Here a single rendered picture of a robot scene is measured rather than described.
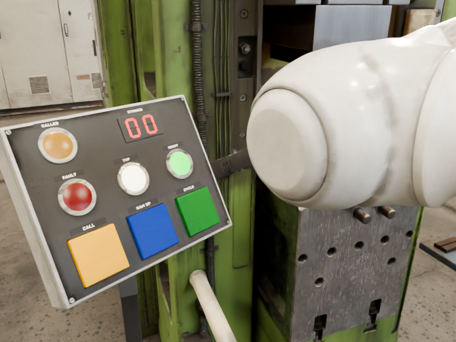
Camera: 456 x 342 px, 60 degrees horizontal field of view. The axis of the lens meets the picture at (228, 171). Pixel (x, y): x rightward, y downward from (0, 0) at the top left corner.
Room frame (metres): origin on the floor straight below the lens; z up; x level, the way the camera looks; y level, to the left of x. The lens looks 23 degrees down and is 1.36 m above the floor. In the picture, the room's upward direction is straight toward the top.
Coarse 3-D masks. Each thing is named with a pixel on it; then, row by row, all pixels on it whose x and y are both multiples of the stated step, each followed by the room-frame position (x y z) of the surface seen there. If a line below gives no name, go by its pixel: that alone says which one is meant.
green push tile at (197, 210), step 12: (192, 192) 0.66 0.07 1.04; (204, 192) 0.68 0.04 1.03; (180, 204) 0.63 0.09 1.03; (192, 204) 0.65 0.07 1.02; (204, 204) 0.66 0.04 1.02; (192, 216) 0.63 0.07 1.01; (204, 216) 0.65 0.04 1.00; (216, 216) 0.66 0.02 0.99; (192, 228) 0.62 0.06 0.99; (204, 228) 0.63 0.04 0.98
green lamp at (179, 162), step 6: (174, 156) 0.68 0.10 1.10; (180, 156) 0.69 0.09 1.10; (186, 156) 0.70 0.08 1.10; (174, 162) 0.68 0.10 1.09; (180, 162) 0.68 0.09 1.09; (186, 162) 0.69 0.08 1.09; (174, 168) 0.67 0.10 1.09; (180, 168) 0.68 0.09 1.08; (186, 168) 0.68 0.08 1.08; (180, 174) 0.67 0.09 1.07
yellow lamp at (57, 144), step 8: (48, 136) 0.57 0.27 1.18; (56, 136) 0.58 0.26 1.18; (64, 136) 0.59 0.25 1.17; (48, 144) 0.57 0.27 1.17; (56, 144) 0.57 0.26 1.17; (64, 144) 0.58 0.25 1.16; (72, 144) 0.59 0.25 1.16; (48, 152) 0.56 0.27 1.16; (56, 152) 0.56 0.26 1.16; (64, 152) 0.57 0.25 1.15
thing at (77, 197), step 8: (72, 184) 0.55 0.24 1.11; (80, 184) 0.56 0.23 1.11; (64, 192) 0.54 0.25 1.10; (72, 192) 0.54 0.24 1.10; (80, 192) 0.55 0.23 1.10; (88, 192) 0.56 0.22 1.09; (64, 200) 0.53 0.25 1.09; (72, 200) 0.53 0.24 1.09; (80, 200) 0.54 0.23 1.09; (88, 200) 0.55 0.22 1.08; (72, 208) 0.53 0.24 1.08; (80, 208) 0.54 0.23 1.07
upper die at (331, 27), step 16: (272, 16) 1.11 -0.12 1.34; (288, 16) 1.02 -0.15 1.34; (304, 16) 0.95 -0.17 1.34; (320, 16) 0.91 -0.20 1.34; (336, 16) 0.92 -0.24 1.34; (352, 16) 0.94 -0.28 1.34; (368, 16) 0.95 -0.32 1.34; (384, 16) 0.97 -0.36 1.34; (272, 32) 1.10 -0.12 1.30; (288, 32) 1.02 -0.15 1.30; (304, 32) 0.95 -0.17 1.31; (320, 32) 0.91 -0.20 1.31; (336, 32) 0.93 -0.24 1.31; (352, 32) 0.94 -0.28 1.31; (368, 32) 0.95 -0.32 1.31; (384, 32) 0.97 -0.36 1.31; (304, 48) 0.94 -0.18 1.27; (320, 48) 0.91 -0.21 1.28
